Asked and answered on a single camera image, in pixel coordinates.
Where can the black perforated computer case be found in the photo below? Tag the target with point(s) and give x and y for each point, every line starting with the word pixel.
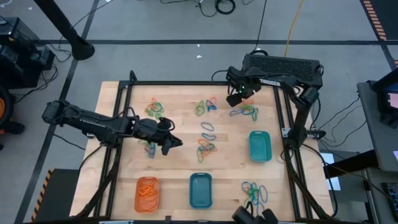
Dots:
pixel 280 63

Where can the black equipment cart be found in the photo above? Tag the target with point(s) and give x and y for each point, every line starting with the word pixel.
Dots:
pixel 18 65

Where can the orange plastic basket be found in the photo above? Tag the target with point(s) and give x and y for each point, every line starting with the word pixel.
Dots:
pixel 146 210

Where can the black mat yellow striped edge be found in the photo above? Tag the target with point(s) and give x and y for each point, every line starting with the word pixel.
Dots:
pixel 62 196

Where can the black orange wheeled machine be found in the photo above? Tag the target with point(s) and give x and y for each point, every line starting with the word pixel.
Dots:
pixel 12 127

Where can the grey desk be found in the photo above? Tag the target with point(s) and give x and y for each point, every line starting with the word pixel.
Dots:
pixel 376 202
pixel 371 130

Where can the green plastic basket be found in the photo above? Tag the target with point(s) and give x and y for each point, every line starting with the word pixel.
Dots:
pixel 260 146

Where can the black pole stand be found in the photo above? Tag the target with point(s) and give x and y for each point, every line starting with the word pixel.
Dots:
pixel 81 49

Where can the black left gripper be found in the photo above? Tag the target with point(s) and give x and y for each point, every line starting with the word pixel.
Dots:
pixel 154 130

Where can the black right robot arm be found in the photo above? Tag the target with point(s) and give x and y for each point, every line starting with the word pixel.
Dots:
pixel 303 118

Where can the black mat orange striped edge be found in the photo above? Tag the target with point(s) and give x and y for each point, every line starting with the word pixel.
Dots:
pixel 388 15

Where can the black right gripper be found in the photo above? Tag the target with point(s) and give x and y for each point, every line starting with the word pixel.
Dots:
pixel 244 81

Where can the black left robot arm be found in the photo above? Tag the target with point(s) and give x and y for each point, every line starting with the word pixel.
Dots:
pixel 90 123

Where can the blue plastic basket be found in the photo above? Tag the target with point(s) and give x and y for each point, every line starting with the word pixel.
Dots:
pixel 200 193

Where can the black desk beam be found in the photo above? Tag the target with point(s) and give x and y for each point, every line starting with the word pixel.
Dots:
pixel 351 163

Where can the black monitor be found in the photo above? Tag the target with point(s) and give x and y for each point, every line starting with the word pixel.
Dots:
pixel 383 93

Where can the black keyboard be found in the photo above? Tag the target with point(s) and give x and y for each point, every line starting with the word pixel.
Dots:
pixel 392 196

